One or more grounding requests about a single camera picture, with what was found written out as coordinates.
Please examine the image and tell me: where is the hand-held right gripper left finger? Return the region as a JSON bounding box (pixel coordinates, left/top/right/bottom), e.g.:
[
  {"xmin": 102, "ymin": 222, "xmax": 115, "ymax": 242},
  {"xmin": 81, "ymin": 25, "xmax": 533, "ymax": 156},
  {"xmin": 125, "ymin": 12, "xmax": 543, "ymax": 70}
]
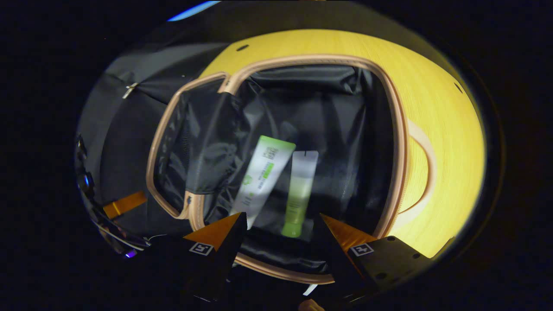
[{"xmin": 147, "ymin": 212, "xmax": 248, "ymax": 305}]

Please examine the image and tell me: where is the black backdrop cloth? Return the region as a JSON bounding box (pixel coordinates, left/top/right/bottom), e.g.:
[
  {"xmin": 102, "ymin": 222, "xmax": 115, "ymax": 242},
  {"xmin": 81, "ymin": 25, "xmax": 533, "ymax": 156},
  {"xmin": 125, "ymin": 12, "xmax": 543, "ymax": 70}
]
[{"xmin": 76, "ymin": 26, "xmax": 234, "ymax": 242}]

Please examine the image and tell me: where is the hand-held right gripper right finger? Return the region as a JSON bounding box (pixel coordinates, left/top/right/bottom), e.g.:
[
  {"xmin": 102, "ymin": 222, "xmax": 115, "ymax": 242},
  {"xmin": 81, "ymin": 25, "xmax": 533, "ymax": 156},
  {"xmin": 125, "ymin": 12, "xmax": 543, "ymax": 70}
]
[{"xmin": 319, "ymin": 213, "xmax": 432, "ymax": 303}]

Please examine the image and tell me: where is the white green skin care tube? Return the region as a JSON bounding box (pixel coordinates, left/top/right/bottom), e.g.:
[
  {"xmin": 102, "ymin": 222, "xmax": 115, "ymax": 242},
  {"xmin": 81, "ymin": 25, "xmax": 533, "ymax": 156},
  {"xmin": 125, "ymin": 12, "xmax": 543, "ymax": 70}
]
[{"xmin": 229, "ymin": 135, "xmax": 297, "ymax": 229}]

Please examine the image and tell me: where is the translucent green skin care tube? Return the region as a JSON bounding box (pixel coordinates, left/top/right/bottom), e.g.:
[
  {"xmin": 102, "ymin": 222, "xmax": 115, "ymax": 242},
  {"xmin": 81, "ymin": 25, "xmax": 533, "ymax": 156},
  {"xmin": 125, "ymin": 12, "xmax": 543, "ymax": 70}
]
[{"xmin": 281, "ymin": 150, "xmax": 319, "ymax": 238}]

